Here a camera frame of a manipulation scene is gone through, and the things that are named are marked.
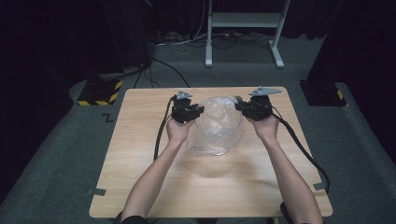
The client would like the clear plastic container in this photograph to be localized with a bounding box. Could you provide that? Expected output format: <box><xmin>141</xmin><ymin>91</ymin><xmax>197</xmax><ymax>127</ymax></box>
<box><xmin>194</xmin><ymin>96</ymin><xmax>246</xmax><ymax>156</ymax></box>

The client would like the person's right hand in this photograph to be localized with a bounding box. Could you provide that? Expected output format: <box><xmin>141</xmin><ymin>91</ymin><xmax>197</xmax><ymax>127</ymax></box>
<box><xmin>247</xmin><ymin>115</ymin><xmax>280</xmax><ymax>143</ymax></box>

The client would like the tangle of floor cables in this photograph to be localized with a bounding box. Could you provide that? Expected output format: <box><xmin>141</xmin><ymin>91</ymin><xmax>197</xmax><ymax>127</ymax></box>
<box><xmin>157</xmin><ymin>30</ymin><xmax>273</xmax><ymax>50</ymax></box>

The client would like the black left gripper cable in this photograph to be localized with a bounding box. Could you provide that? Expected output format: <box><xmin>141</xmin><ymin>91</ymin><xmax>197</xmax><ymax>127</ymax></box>
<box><xmin>152</xmin><ymin>94</ymin><xmax>177</xmax><ymax>161</ymax></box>

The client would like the black yellow striped base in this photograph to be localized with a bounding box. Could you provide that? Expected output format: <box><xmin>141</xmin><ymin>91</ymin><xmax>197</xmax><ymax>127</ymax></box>
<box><xmin>299</xmin><ymin>79</ymin><xmax>348</xmax><ymax>107</ymax></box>
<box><xmin>77</xmin><ymin>77</ymin><xmax>124</xmax><ymax>107</ymax></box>

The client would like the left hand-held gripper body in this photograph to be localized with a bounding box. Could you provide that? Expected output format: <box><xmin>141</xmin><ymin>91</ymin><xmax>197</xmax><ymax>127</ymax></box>
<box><xmin>170</xmin><ymin>90</ymin><xmax>200</xmax><ymax>124</ymax></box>

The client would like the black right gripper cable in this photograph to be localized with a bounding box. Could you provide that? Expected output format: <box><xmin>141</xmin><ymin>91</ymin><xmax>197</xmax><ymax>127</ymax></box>
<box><xmin>271</xmin><ymin>105</ymin><xmax>332</xmax><ymax>194</ymax></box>

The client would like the clear plastic bag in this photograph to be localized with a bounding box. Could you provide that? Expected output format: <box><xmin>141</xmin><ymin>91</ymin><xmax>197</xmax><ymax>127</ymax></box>
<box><xmin>186</xmin><ymin>95</ymin><xmax>246</xmax><ymax>157</ymax></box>

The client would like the white floor cable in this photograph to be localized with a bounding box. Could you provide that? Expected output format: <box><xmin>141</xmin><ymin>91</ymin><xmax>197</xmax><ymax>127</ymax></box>
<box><xmin>154</xmin><ymin>0</ymin><xmax>210</xmax><ymax>56</ymax></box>

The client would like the black cabinet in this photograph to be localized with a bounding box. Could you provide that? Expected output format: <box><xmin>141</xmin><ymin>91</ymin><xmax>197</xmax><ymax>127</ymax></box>
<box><xmin>103</xmin><ymin>0</ymin><xmax>156</xmax><ymax>73</ymax></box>

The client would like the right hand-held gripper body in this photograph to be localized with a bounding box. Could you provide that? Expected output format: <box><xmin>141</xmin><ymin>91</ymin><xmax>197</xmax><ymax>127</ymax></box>
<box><xmin>245</xmin><ymin>86</ymin><xmax>283</xmax><ymax>122</ymax></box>

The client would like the person's black sleeve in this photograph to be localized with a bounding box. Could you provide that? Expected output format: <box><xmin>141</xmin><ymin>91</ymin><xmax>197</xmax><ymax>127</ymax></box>
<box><xmin>113</xmin><ymin>212</ymin><xmax>151</xmax><ymax>224</ymax></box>

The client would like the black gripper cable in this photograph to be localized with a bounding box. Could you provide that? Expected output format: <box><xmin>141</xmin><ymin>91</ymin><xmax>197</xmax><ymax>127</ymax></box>
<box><xmin>271</xmin><ymin>105</ymin><xmax>332</xmax><ymax>194</ymax></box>
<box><xmin>152</xmin><ymin>94</ymin><xmax>177</xmax><ymax>161</ymax></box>

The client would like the white metal stand frame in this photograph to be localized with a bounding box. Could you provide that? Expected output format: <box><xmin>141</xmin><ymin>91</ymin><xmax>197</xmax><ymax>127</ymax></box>
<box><xmin>204</xmin><ymin>0</ymin><xmax>292</xmax><ymax>70</ymax></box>

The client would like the black chair part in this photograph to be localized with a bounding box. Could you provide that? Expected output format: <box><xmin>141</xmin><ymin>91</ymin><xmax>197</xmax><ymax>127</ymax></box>
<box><xmin>278</xmin><ymin>201</ymin><xmax>295</xmax><ymax>224</ymax></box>

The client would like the black floor cable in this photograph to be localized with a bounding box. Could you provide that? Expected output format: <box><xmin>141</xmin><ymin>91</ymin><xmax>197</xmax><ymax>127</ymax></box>
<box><xmin>133</xmin><ymin>57</ymin><xmax>191</xmax><ymax>89</ymax></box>

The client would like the person's left hand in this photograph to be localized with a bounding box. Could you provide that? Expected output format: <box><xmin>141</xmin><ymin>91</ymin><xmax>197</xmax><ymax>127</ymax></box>
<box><xmin>165</xmin><ymin>117</ymin><xmax>196</xmax><ymax>147</ymax></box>

